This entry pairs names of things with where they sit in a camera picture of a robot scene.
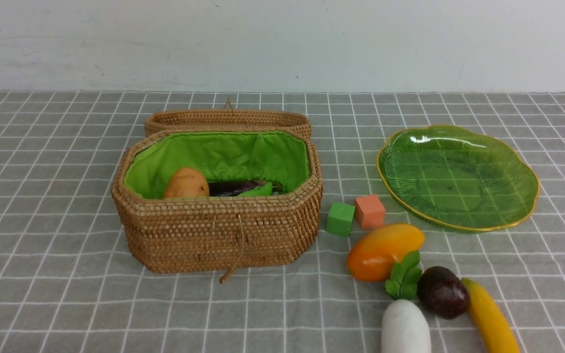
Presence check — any green bitter gourd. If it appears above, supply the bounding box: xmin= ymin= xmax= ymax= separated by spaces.
xmin=237 ymin=182 xmax=274 ymax=197

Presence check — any purple eggplant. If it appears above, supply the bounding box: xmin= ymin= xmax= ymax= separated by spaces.
xmin=208 ymin=179 xmax=280 ymax=197

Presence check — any brown potato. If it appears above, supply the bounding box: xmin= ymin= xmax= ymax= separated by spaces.
xmin=163 ymin=167 xmax=210 ymax=199

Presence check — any orange yellow mango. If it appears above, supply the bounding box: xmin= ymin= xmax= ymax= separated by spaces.
xmin=347 ymin=223 xmax=425 ymax=282

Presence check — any white radish with leaves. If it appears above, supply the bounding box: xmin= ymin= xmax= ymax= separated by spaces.
xmin=381 ymin=251 xmax=432 ymax=353

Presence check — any dark purple passion fruit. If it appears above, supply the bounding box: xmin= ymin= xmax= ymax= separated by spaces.
xmin=416 ymin=266 xmax=470 ymax=320

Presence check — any yellow banana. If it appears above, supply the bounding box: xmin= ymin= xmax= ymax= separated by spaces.
xmin=462 ymin=278 xmax=521 ymax=353

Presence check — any green foam cube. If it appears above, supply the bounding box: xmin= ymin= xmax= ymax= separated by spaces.
xmin=326 ymin=202 xmax=355 ymax=237

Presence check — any woven wicker basket lid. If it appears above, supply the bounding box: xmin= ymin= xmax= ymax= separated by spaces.
xmin=144 ymin=99 xmax=312 ymax=139

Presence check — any orange foam cube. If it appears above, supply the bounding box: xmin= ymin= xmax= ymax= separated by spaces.
xmin=354 ymin=194 xmax=386 ymax=230

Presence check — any woven wicker basket green lining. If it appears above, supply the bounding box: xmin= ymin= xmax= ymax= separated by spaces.
xmin=111 ymin=126 xmax=323 ymax=283

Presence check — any green glass leaf plate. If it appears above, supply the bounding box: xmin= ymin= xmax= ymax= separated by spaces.
xmin=377 ymin=125 xmax=541 ymax=233

